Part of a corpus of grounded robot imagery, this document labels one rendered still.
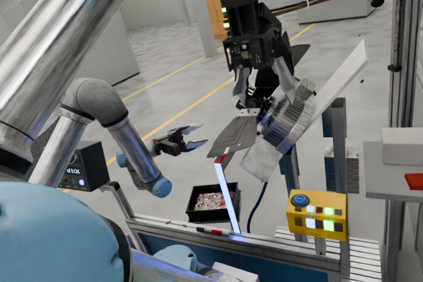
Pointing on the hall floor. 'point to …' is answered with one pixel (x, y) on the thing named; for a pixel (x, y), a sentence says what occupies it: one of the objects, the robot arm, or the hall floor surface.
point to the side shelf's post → (394, 214)
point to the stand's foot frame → (359, 259)
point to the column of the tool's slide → (403, 90)
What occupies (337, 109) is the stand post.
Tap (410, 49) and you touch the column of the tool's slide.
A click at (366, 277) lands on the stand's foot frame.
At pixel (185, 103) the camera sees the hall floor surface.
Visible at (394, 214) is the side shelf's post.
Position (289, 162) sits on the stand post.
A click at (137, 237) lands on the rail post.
